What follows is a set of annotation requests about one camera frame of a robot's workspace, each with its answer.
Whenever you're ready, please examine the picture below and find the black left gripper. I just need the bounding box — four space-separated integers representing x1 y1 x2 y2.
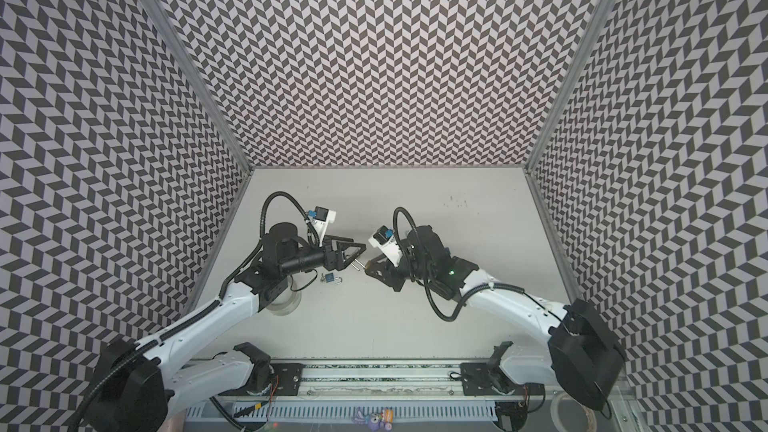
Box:
281 235 368 279

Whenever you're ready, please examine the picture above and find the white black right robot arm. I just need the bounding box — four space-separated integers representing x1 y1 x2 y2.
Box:
365 207 627 411

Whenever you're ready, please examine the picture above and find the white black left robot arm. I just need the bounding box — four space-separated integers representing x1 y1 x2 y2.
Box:
67 191 366 431

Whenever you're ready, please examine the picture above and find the blue padlock with key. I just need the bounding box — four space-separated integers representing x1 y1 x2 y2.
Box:
320 272 343 284

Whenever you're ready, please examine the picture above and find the clear tape roll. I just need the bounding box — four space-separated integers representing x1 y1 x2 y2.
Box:
266 288 302 316

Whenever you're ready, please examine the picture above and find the purple orange toy figure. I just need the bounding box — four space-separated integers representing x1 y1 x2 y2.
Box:
353 408 394 431

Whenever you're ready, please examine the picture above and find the white tape roll bottom right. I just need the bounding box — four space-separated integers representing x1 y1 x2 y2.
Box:
549 393 598 432

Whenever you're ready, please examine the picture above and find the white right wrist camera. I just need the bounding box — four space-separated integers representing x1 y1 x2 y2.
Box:
368 225 402 267

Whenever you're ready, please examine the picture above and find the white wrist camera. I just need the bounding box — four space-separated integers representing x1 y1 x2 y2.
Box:
305 206 336 246
368 225 402 267

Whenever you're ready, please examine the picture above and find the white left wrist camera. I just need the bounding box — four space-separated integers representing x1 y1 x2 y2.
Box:
305 206 336 246

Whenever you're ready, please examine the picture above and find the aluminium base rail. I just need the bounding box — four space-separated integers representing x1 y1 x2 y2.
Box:
185 359 631 424

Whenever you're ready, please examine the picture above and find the aluminium left corner post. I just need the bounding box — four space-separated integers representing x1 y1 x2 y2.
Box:
139 0 253 173

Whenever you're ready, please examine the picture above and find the aluminium corner post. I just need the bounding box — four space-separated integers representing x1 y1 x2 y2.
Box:
139 0 253 173
525 0 617 176

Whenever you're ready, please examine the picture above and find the aluminium right corner post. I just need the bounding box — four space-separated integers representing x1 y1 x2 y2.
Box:
525 0 617 176

